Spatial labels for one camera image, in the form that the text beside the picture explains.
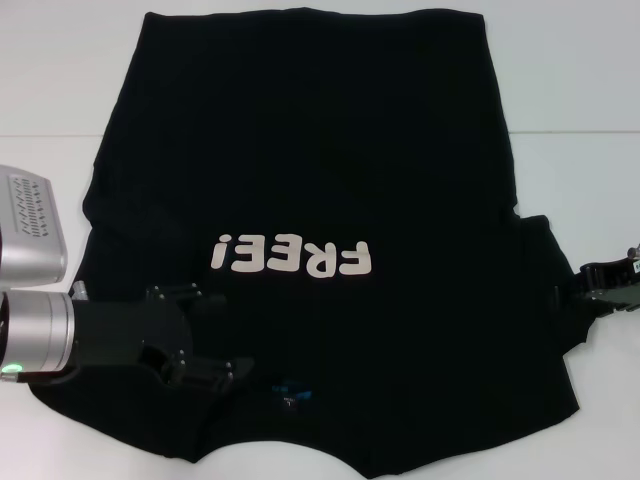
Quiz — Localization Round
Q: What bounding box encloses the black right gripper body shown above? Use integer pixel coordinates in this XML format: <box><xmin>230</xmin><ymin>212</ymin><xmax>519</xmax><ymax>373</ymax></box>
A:
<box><xmin>581</xmin><ymin>254</ymin><xmax>640</xmax><ymax>317</ymax></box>

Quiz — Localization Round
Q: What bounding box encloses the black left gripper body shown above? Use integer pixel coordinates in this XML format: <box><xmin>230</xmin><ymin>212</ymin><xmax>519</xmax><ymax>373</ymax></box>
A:
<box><xmin>72</xmin><ymin>287</ymin><xmax>195</xmax><ymax>382</ymax></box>

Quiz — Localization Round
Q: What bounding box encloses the black t-shirt with FREE print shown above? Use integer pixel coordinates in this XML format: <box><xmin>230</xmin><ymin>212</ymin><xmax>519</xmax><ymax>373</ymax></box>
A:
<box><xmin>27</xmin><ymin>10</ymin><xmax>600</xmax><ymax>480</ymax></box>

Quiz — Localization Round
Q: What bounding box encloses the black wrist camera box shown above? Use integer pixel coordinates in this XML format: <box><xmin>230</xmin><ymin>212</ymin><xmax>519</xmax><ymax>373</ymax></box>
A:
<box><xmin>29</xmin><ymin>349</ymin><xmax>169</xmax><ymax>389</ymax></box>

